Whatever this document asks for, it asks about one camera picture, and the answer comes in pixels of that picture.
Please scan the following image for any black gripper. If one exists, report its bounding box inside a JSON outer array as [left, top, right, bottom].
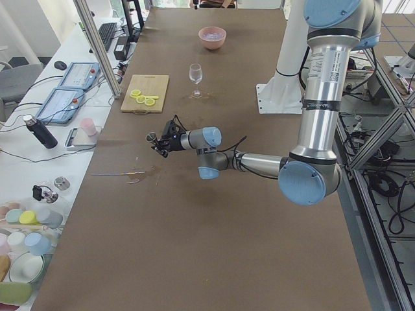
[[152, 120, 189, 158]]

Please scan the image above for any steel double jigger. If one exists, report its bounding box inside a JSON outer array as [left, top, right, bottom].
[[146, 132, 160, 148]]

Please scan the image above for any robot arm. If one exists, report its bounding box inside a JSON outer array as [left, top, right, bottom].
[[147, 1, 382, 205]]

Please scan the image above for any clear wine glass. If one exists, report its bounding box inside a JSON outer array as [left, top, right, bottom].
[[189, 63, 203, 97]]

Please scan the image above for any clear ice cubes pile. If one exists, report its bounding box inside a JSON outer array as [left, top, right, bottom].
[[202, 32, 224, 41]]

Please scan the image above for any lemon slice middle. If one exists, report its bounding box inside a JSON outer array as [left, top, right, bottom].
[[136, 95, 147, 104]]

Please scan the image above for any wooden cutting board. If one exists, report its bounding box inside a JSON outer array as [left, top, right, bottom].
[[121, 75, 169, 114]]

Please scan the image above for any pink cup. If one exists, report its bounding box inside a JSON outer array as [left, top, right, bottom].
[[80, 118, 97, 136]]

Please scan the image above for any far teach pendant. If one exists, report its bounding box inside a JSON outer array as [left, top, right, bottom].
[[58, 62, 100, 91]]

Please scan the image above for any teach pendant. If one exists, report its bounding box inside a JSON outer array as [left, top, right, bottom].
[[58, 62, 100, 91], [36, 87, 84, 125]]

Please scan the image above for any pink bowl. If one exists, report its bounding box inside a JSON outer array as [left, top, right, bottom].
[[198, 27, 227, 50]]

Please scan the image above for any near teach pendant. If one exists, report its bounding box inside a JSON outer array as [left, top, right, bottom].
[[36, 87, 84, 125]]

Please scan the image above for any black keyboard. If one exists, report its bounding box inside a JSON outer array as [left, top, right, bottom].
[[98, 22, 117, 51]]

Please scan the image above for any black water bottle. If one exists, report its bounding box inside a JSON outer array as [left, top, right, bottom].
[[23, 114, 58, 149]]

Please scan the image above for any computer mouse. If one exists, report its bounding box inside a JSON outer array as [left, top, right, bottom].
[[54, 61, 67, 71]]

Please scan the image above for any grey cup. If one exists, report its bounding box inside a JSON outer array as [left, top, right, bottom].
[[36, 208, 64, 229]]

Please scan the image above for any yellow cup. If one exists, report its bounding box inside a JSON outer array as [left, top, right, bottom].
[[19, 211, 39, 225]]

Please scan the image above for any blue cup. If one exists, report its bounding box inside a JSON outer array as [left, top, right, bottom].
[[24, 233, 51, 256]]

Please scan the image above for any white green-rimmed plate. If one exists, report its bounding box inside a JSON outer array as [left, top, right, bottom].
[[9, 252, 44, 283]]

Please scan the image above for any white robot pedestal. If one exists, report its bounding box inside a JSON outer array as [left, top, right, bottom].
[[256, 0, 308, 114]]

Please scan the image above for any aluminium frame post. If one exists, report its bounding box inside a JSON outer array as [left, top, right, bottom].
[[73, 0, 121, 99]]

